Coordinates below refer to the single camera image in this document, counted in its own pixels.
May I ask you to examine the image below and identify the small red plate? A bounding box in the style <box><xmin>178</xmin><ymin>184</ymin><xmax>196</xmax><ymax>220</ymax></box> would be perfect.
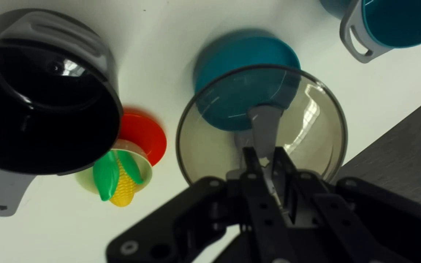
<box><xmin>115</xmin><ymin>106</ymin><xmax>168</xmax><ymax>167</ymax></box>

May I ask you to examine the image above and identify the toy corn cob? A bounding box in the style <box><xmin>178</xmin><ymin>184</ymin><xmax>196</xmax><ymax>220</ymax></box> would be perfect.
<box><xmin>91</xmin><ymin>147</ymin><xmax>148</xmax><ymax>208</ymax></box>

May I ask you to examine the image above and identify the teal toy pot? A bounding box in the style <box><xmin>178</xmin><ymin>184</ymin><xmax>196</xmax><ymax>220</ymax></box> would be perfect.
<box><xmin>319</xmin><ymin>0</ymin><xmax>421</xmax><ymax>65</ymax></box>

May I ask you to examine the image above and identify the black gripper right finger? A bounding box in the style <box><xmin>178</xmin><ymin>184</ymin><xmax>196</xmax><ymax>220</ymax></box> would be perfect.
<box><xmin>272</xmin><ymin>144</ymin><xmax>421</xmax><ymax>263</ymax></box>

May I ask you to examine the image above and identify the clear glass pot lid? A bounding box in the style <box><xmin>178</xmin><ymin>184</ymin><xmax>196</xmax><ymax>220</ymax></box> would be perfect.
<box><xmin>174</xmin><ymin>64</ymin><xmax>349</xmax><ymax>186</ymax></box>

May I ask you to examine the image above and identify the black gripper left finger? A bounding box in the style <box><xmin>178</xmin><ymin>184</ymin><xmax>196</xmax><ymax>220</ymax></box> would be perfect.
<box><xmin>105</xmin><ymin>144</ymin><xmax>297</xmax><ymax>263</ymax></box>

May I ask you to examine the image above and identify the black toy pot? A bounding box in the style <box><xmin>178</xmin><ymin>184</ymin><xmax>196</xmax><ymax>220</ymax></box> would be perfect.
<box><xmin>0</xmin><ymin>7</ymin><xmax>124</xmax><ymax>219</ymax></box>

